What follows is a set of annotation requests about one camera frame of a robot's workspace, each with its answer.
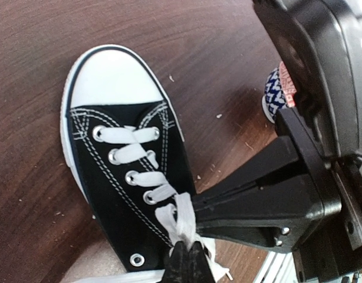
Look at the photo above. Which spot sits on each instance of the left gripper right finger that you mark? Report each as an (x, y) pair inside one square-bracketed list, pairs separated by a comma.
[(199, 270)]

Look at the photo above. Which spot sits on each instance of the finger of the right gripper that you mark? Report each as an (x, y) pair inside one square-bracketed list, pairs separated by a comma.
[(268, 220), (276, 165)]

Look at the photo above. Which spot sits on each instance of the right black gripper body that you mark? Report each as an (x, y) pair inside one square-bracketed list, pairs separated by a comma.
[(320, 43)]

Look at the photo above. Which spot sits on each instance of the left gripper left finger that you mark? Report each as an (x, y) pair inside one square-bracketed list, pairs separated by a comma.
[(176, 270)]

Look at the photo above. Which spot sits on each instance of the white shoelace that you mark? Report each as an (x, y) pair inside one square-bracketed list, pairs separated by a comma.
[(134, 174)]

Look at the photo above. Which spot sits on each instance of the black white canvas sneaker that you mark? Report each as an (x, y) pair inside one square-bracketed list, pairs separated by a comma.
[(111, 85)]

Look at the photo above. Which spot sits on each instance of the red white patterned bowl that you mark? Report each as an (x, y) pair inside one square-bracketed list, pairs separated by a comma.
[(278, 93)]

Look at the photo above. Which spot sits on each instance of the aluminium front rail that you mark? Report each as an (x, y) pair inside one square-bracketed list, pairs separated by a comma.
[(277, 268)]

